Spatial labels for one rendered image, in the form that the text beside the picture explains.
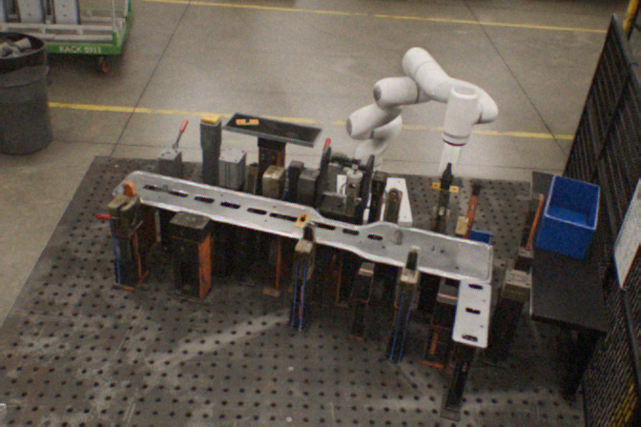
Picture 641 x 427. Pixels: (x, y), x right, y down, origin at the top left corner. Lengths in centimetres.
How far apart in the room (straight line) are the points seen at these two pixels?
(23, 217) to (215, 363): 227
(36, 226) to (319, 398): 245
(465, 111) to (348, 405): 97
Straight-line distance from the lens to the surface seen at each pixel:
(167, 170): 263
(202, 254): 234
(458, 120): 202
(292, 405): 216
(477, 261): 231
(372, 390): 222
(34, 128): 486
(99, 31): 624
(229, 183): 253
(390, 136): 280
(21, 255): 398
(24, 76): 465
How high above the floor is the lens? 236
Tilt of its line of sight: 32 degrees down
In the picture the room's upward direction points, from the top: 5 degrees clockwise
